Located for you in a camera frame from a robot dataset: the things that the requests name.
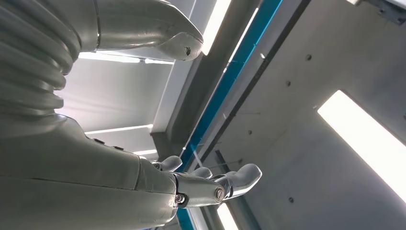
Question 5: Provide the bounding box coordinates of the long ceiling light panel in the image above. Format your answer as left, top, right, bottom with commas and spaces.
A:
201, 0, 232, 56
217, 203, 238, 230

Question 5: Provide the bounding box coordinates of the blue ceiling trim strip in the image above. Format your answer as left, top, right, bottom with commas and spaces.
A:
176, 0, 283, 230

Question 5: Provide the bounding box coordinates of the wide ceiling light panel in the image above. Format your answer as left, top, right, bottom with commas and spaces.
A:
317, 90, 406, 204

